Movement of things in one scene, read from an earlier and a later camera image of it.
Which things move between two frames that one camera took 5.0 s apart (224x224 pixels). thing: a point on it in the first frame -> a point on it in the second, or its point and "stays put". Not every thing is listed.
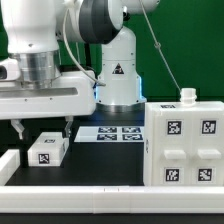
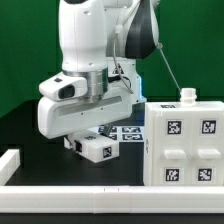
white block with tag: x=172 y=147 stays put
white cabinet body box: x=184 y=142 stays put
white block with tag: x=207 y=147 stays put
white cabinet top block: x=48 y=150 -> x=93 y=144
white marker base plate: x=110 y=134 stays put
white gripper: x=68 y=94 -> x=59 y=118
